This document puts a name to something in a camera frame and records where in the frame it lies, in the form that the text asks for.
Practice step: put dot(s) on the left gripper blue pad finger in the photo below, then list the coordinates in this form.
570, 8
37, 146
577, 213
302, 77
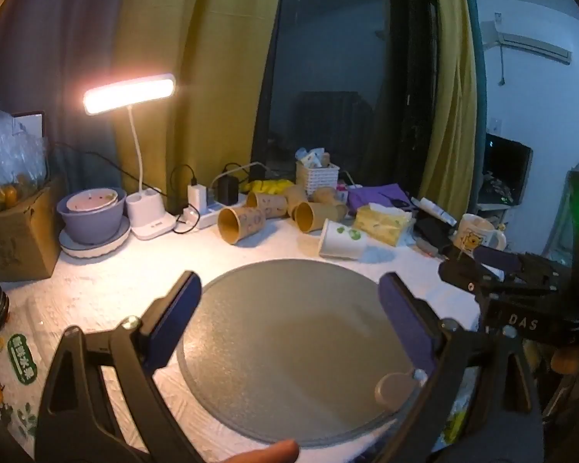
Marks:
508, 263

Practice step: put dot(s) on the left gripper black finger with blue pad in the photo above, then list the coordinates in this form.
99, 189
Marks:
76, 421
503, 421

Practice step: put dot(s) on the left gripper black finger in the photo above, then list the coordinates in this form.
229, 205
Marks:
473, 278

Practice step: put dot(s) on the white paper cup green logo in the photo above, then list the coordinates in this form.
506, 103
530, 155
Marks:
340, 241

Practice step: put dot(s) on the brown paper cup front right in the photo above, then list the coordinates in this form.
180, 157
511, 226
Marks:
311, 217

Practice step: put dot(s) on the brown paper cup patterned rear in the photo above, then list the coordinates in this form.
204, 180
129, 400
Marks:
272, 205

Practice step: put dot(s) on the brown paper cup front left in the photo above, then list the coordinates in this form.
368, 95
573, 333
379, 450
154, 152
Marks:
238, 223

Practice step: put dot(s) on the person's fingertip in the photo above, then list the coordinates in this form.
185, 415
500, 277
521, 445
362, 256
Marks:
286, 451

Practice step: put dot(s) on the white cartoon mug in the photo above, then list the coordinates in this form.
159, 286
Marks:
474, 231

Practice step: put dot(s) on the black monitor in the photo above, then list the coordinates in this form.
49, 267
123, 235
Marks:
506, 167

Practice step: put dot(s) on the yellow tissue pack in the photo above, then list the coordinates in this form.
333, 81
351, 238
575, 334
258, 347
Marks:
385, 224

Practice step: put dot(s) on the yellow curtain right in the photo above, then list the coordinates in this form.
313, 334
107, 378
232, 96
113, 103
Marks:
448, 175

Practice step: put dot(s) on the yellow curtain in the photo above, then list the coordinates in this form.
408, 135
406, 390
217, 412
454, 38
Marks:
448, 175
216, 50

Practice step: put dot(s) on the purple cloth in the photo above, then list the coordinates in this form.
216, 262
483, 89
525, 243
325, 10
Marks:
390, 195

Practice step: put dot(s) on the white textured tablecloth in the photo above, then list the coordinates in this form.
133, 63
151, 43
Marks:
96, 294

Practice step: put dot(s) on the round grey placemat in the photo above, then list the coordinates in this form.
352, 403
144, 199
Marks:
292, 349

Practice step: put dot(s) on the white woven basket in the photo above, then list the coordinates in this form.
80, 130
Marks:
311, 179

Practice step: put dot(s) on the white plate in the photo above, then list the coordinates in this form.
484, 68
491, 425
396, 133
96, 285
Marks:
81, 251

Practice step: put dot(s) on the cardboard box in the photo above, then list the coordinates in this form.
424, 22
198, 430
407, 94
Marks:
29, 246

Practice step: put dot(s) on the purple bowl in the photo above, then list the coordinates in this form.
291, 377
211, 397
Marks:
95, 227

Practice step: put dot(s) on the white desk lamp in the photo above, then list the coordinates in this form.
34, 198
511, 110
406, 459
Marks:
145, 209

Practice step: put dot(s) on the white air conditioner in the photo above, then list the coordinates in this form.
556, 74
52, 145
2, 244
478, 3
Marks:
492, 37

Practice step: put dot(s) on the small pink bowl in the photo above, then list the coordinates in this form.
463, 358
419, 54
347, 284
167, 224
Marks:
91, 200

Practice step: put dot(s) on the white power strip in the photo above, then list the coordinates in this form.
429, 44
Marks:
190, 221

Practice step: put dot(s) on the black charger adapter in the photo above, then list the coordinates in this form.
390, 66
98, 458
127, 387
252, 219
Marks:
227, 190

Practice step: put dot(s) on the white charger adapter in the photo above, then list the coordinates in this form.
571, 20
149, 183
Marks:
198, 197

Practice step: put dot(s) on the bag of fruit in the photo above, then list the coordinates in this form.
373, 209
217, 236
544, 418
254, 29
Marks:
23, 162

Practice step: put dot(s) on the yellow curtain left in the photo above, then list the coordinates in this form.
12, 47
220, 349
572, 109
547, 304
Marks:
216, 50

